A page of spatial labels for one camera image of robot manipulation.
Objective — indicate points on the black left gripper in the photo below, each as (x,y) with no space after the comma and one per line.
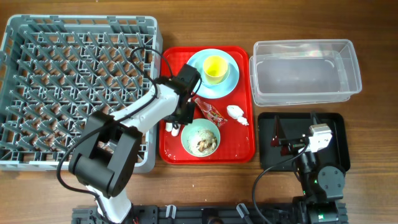
(187,117)

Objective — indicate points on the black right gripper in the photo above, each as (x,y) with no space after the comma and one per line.
(278,138)

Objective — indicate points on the yellow plastic cup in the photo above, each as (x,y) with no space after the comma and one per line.
(216,69)

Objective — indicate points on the green bowl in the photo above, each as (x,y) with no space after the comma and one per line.
(195,125)

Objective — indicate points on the white plastic spoon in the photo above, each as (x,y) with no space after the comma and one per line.
(168,127)

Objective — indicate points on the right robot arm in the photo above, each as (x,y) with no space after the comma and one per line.
(322,184)

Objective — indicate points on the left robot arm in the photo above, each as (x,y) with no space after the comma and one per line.
(104,158)

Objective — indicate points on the black waste tray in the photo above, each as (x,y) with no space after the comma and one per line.
(297,124)

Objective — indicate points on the grey dishwasher rack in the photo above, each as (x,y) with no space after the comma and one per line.
(56,70)

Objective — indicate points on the light blue plate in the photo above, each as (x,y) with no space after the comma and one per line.
(227,84)

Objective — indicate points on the red snack wrapper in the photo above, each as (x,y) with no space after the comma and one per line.
(211,113)

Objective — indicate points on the clear plastic bin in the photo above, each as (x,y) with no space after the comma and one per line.
(303,72)

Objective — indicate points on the crumpled white tissue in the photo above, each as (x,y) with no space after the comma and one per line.
(237,113)

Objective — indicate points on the red plastic tray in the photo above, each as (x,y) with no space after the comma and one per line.
(237,141)

